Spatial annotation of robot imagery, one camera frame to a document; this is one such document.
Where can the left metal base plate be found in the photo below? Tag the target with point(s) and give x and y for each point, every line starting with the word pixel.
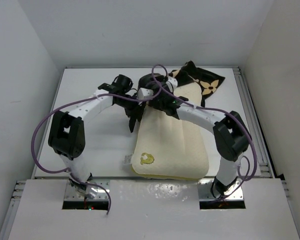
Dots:
pixel 96 191

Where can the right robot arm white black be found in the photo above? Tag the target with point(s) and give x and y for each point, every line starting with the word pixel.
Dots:
pixel 231 136

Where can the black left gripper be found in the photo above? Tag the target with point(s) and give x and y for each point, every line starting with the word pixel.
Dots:
pixel 135 112

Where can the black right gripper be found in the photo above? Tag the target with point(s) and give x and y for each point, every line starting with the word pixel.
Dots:
pixel 154 102

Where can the black pillowcase with beige flowers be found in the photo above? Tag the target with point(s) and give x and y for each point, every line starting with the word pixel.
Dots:
pixel 208 81

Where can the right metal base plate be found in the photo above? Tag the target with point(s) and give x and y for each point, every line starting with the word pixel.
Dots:
pixel 208 191

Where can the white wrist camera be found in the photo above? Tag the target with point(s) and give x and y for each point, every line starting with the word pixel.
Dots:
pixel 144 94
pixel 172 82

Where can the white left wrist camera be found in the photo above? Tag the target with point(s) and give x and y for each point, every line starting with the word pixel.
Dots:
pixel 144 94

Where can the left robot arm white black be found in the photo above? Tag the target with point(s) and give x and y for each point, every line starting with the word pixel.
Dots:
pixel 67 135

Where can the metal base plate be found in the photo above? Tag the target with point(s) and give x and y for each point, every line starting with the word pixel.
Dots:
pixel 208 191
pixel 96 191

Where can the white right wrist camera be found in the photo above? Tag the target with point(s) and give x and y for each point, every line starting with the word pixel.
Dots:
pixel 172 82

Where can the cream pillow with yellow edge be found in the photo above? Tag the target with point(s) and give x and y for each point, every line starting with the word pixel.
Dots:
pixel 168 148

